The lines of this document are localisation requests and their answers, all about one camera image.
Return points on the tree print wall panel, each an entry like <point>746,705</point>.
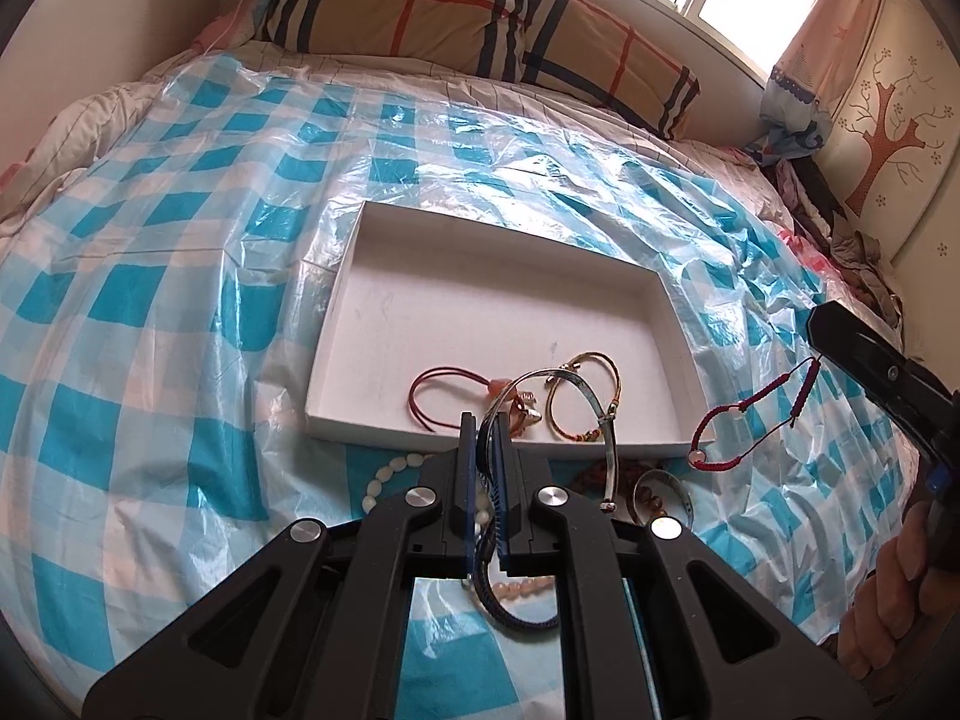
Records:
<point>892,127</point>

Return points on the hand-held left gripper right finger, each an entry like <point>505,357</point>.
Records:
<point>502,487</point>

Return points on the thin silver bangle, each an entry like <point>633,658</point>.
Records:
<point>609,435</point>

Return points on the pink cloth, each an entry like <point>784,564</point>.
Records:
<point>221,30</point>

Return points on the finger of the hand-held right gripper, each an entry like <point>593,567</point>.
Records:
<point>870,360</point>

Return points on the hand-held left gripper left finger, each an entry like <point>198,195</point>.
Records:
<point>468,476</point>

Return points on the pink and blue curtain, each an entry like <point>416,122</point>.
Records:
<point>825,37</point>

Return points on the white cardboard box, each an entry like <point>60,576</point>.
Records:
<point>480,315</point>

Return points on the wide silver bangle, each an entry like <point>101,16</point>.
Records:
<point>649,491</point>

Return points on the person's right hand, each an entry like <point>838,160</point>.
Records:
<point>885,600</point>

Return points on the blue checkered plastic sheet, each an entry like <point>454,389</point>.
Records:
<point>150,315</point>

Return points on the pile of clothes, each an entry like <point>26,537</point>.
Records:
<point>832,225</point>

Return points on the plaid pillow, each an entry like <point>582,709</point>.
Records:
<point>450,7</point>

